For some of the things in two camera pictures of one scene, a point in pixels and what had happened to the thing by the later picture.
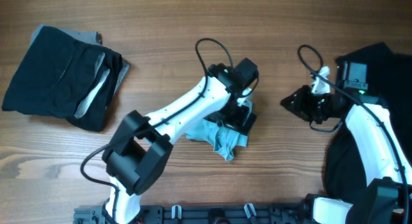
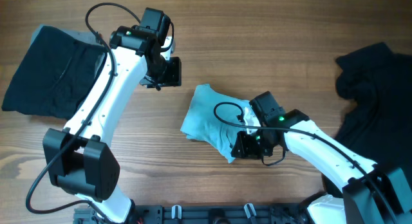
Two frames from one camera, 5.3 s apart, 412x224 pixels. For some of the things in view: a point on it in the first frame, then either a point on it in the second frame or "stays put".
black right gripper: x=299 y=105 to x=244 y=150
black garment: x=389 y=82 stays put
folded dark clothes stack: x=67 y=74 stays put
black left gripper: x=238 y=121 to x=174 y=78
